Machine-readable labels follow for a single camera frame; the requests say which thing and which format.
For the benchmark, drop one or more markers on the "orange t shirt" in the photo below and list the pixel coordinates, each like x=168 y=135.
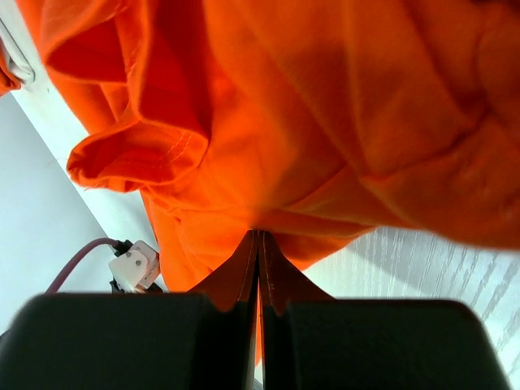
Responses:
x=8 y=81
x=317 y=121

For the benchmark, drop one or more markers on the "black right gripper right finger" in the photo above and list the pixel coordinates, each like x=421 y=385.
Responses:
x=311 y=340

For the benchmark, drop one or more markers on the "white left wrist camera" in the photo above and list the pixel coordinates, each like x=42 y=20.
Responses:
x=136 y=270

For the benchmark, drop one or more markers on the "folded white t shirt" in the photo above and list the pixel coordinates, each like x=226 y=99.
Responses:
x=15 y=42

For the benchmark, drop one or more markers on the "folded orange t shirt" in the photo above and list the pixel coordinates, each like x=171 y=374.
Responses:
x=8 y=81

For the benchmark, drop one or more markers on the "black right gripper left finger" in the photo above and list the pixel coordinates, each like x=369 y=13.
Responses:
x=200 y=339

